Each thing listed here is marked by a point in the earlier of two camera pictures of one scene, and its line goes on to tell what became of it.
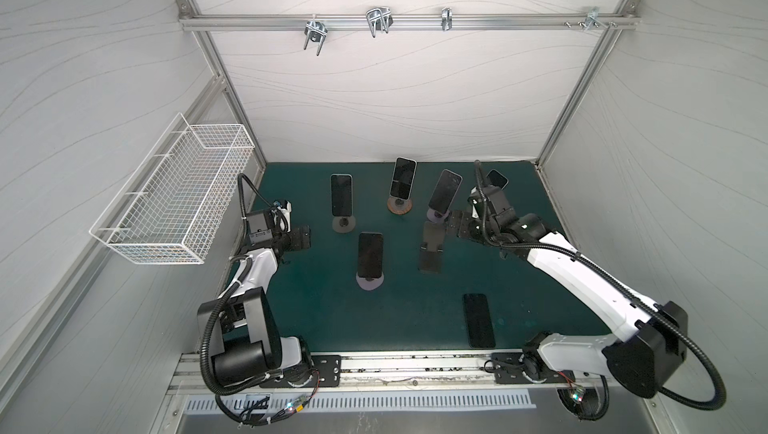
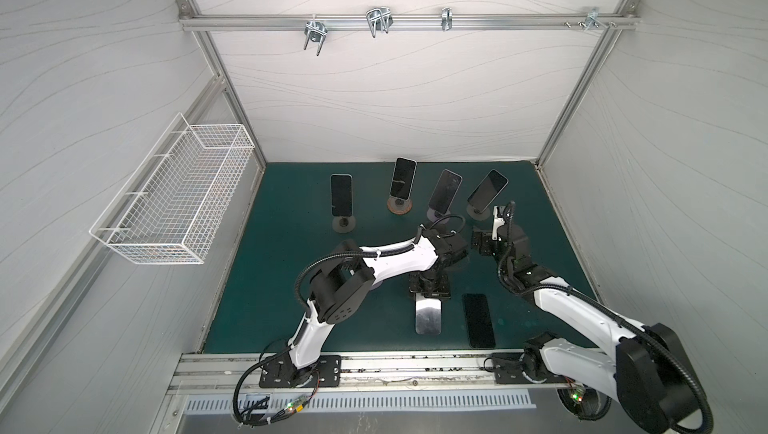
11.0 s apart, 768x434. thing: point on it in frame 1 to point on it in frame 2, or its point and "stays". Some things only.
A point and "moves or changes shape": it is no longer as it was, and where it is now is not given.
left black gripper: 295,244 to 443,292
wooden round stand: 399,206 stays
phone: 341,195 stays
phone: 478,321 stays
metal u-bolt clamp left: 315,31 stays
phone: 370,255 moves or changes shape
